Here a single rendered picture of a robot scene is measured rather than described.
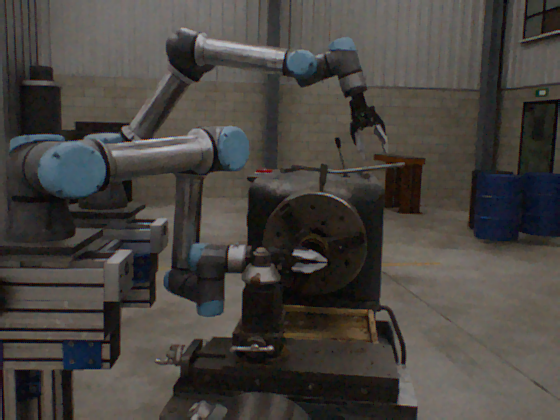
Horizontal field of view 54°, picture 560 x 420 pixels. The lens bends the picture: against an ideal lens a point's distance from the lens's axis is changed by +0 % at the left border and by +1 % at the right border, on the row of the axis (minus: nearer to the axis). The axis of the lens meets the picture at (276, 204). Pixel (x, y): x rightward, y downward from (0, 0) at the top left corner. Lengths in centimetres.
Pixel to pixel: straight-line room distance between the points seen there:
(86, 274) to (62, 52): 1081
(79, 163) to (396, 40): 1168
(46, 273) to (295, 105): 1072
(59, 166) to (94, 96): 1061
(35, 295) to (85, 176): 32
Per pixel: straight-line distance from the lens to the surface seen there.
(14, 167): 134
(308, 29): 1215
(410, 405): 110
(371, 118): 164
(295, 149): 1186
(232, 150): 140
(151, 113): 186
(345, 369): 110
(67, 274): 132
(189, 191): 154
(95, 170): 120
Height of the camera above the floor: 142
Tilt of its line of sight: 8 degrees down
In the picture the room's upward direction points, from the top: 1 degrees clockwise
